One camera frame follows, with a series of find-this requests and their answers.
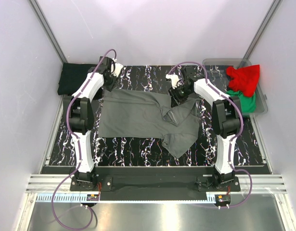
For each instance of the folded black t shirt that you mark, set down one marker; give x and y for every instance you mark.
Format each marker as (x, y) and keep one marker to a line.
(72, 77)

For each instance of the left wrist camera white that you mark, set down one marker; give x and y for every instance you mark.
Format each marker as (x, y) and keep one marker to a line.
(116, 69)

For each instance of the red t shirt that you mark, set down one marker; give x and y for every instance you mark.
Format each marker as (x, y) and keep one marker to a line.
(244, 79)

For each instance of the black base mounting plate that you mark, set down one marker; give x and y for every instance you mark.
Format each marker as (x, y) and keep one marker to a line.
(151, 188)

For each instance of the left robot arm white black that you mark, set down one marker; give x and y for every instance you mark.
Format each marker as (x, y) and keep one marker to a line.
(80, 119)

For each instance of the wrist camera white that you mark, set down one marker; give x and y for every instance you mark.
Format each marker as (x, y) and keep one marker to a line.
(116, 69)
(173, 79)

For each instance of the grey t shirt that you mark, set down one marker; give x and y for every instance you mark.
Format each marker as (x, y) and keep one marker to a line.
(140, 114)

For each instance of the green t shirt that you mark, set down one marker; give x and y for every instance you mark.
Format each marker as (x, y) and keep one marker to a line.
(248, 104)

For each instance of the left aluminium corner post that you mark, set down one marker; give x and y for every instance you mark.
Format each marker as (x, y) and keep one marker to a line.
(46, 27)

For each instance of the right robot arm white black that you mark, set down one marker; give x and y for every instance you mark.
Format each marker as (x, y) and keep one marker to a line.
(227, 120)

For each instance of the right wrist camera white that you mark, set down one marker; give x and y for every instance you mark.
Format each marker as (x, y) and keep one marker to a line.
(173, 79)

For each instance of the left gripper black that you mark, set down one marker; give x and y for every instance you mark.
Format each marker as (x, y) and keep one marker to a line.
(109, 87)

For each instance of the clear plastic bin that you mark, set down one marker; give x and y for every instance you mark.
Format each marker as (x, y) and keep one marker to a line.
(217, 73)

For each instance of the aluminium frame rail front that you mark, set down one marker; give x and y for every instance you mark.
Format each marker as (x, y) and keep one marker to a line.
(260, 183)

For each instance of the aluminium corner post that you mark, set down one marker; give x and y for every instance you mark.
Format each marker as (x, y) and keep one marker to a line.
(46, 27)
(262, 28)

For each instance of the white slotted cable duct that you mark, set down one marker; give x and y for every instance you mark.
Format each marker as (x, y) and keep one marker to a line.
(91, 198)

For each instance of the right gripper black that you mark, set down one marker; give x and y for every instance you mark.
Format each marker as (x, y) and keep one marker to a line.
(175, 99)

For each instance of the right aluminium corner post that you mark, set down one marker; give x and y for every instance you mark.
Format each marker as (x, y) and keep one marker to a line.
(262, 28)

